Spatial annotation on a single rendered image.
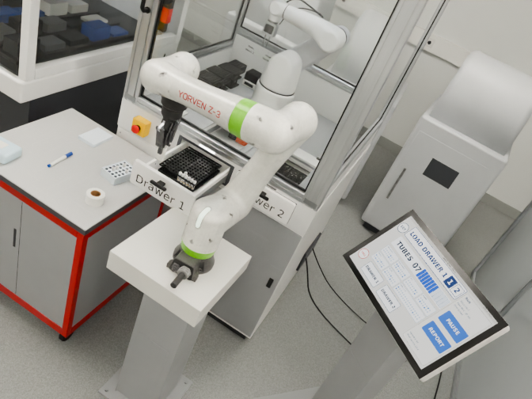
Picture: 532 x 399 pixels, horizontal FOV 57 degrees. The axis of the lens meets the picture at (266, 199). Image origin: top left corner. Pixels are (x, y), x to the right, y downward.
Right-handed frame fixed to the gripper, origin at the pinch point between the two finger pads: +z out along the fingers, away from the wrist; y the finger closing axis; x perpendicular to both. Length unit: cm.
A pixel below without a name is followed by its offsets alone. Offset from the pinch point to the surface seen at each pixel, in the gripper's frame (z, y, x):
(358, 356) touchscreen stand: 39, -5, 101
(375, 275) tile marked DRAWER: 2, -7, 90
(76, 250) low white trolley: 40.5, 26.9, -9.6
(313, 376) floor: 103, -40, 96
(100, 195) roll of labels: 23.1, 12.8, -13.7
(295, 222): 19, -32, 52
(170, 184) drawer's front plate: 11.3, -0.9, 6.7
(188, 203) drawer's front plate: 14.7, -0.9, 16.0
